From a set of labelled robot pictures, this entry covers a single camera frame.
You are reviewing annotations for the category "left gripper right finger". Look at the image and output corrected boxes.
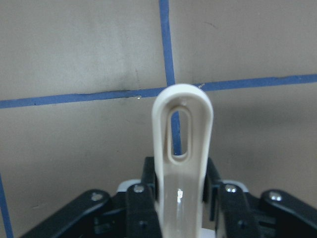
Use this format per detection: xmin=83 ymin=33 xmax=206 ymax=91
xmin=203 ymin=159 xmax=317 ymax=238

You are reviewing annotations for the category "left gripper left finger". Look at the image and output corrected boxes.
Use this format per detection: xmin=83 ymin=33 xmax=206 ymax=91
xmin=23 ymin=157 xmax=162 ymax=238

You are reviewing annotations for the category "cream plastic dustpan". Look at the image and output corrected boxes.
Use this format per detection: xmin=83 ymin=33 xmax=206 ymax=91
xmin=152 ymin=84 xmax=213 ymax=238

